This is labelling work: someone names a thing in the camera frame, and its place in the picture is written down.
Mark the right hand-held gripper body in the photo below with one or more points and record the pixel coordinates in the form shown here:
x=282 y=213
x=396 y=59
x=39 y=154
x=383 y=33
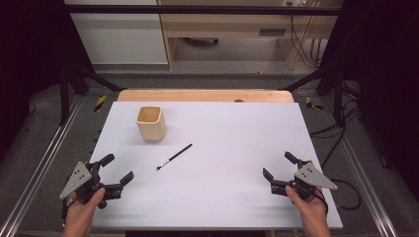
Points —
x=311 y=177

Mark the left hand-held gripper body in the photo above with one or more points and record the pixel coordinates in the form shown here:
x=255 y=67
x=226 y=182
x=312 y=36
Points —
x=94 y=184

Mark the thin black brush pen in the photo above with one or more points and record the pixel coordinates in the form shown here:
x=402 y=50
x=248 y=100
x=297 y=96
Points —
x=174 y=157

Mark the beige square cup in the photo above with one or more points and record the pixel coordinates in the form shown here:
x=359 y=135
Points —
x=151 y=126

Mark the person's right hand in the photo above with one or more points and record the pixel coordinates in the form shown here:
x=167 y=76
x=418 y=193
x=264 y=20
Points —
x=309 y=210

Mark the person's left hand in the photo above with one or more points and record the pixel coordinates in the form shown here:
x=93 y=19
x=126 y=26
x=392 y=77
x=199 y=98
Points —
x=79 y=215

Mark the white table board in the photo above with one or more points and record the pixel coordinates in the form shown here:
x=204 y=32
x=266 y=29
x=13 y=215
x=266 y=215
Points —
x=224 y=184

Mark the yellow black tape piece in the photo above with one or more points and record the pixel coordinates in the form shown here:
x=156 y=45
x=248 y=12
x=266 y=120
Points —
x=100 y=103
x=311 y=104

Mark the black metal stand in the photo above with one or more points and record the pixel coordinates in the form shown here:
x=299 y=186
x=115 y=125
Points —
x=338 y=98
x=64 y=98

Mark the light wooden table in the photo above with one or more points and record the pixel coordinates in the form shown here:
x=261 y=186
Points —
x=197 y=95

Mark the white cabinet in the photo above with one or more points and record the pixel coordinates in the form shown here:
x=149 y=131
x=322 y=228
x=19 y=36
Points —
x=122 y=39

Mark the black curtain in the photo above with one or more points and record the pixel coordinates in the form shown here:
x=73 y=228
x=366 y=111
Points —
x=29 y=65
x=388 y=82

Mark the wooden desk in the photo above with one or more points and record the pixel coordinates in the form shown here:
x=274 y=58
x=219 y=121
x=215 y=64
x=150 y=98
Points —
x=230 y=24

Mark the white power strip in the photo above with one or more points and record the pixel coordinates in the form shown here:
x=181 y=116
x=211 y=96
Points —
x=296 y=2

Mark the aluminium floor rail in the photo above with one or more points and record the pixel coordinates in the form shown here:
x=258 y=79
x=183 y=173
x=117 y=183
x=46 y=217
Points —
x=36 y=174
x=362 y=184

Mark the black horizontal frame bar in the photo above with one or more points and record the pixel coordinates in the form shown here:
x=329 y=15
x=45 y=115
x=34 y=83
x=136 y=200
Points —
x=197 y=10

